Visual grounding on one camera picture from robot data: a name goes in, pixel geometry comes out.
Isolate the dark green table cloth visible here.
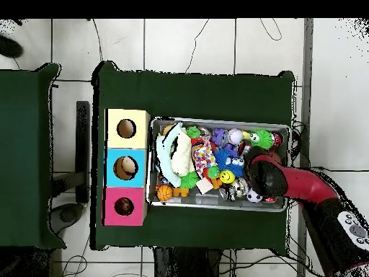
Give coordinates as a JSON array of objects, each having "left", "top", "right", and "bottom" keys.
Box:
[
  {"left": 0, "top": 62, "right": 67, "bottom": 250},
  {"left": 90, "top": 60, "right": 295, "bottom": 255}
]

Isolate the blue spiky ball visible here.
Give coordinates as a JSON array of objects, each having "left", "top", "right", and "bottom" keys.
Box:
[{"left": 214, "top": 148, "right": 246, "bottom": 178}]

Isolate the small orange basketball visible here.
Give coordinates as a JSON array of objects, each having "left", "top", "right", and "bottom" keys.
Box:
[{"left": 156, "top": 184, "right": 174, "bottom": 202}]

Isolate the yellow ball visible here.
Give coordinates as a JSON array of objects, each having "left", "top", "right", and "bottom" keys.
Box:
[{"left": 219, "top": 170, "right": 236, "bottom": 185}]

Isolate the shallow wire mesh bin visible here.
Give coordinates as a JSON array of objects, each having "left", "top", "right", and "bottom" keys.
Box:
[{"left": 146, "top": 116, "right": 291, "bottom": 213}]

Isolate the small soccer ball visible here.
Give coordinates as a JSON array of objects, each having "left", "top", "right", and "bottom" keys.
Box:
[{"left": 246, "top": 188, "right": 263, "bottom": 203}]

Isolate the green spiky googly-eyed ball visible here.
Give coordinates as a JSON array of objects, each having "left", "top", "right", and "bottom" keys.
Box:
[{"left": 248, "top": 128, "right": 275, "bottom": 150}]

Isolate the thin black cable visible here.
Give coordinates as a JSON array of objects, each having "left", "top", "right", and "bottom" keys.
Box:
[
  {"left": 92, "top": 18, "right": 105, "bottom": 61},
  {"left": 184, "top": 18, "right": 210, "bottom": 74},
  {"left": 259, "top": 18, "right": 283, "bottom": 41}
]

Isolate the cream waffle cloth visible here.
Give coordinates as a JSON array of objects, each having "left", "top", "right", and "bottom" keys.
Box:
[{"left": 170, "top": 131, "right": 196, "bottom": 177}]

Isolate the wooden box with three holes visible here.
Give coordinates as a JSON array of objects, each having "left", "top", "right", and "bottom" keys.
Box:
[{"left": 102, "top": 108, "right": 151, "bottom": 227}]

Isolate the mint waffle cloth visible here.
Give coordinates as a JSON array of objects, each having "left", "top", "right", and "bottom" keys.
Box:
[{"left": 155, "top": 123, "right": 188, "bottom": 188}]

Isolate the colourful patterned cloth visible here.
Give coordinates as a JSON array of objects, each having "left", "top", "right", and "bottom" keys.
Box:
[{"left": 192, "top": 137, "right": 217, "bottom": 177}]

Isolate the person's foot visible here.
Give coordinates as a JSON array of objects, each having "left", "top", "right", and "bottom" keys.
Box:
[{"left": 0, "top": 35, "right": 25, "bottom": 58}]

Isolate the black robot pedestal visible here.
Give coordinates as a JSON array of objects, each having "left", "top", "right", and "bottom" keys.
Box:
[{"left": 152, "top": 247, "right": 223, "bottom": 277}]

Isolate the white baseball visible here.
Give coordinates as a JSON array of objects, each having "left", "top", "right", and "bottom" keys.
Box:
[{"left": 227, "top": 128, "right": 244, "bottom": 145}]

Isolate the black power cable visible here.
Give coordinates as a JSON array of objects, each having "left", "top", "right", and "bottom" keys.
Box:
[{"left": 309, "top": 165, "right": 369, "bottom": 174}]

